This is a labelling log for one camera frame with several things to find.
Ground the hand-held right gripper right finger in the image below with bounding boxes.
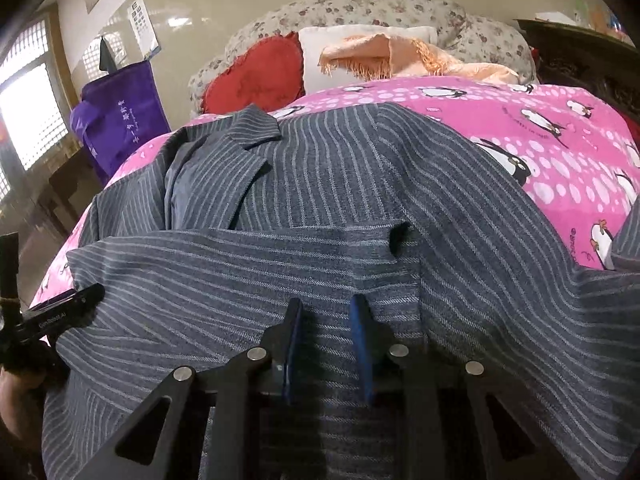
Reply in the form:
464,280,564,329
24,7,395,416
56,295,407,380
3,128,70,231
349,293,571,480

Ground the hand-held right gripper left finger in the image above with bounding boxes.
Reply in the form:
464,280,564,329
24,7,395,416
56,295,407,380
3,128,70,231
75,297,305,480

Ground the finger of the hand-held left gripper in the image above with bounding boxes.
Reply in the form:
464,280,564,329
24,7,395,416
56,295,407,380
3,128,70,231
15,283,106,344

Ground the grey striped jacket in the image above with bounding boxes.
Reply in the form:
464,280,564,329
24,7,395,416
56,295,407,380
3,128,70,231
42,102,640,480

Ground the person's left hand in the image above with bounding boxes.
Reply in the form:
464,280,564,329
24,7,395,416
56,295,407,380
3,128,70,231
0,367,45,432

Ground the dark wooden side table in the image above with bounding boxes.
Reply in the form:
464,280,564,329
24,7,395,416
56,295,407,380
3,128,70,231
29,144,107,242

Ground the purple fabric bag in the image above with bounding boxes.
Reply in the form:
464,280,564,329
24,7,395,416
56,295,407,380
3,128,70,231
69,59,172,187

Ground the lattice window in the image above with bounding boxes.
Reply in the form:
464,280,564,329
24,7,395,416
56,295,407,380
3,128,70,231
0,14,72,202

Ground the pink penguin print bedsheet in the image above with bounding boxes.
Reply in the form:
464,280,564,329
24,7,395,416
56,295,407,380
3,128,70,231
30,76,640,311

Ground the red pillow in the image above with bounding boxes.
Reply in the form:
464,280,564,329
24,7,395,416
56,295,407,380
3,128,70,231
202,31,306,115

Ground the black hanging item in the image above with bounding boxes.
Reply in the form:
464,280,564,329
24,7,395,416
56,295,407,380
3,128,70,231
98,35,117,74

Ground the white pillow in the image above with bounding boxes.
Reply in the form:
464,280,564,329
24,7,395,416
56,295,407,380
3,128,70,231
297,25,439,95

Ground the peach fringed scarf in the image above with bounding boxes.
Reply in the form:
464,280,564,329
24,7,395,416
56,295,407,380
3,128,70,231
317,33,522,84

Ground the floral quilt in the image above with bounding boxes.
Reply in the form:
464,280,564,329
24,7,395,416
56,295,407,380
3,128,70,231
188,0,539,117

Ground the dark carved wooden cabinet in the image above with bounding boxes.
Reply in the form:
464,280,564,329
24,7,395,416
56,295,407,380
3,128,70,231
514,18,640,127

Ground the wall calendar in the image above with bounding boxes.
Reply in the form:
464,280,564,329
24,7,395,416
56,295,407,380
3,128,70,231
127,0,162,59

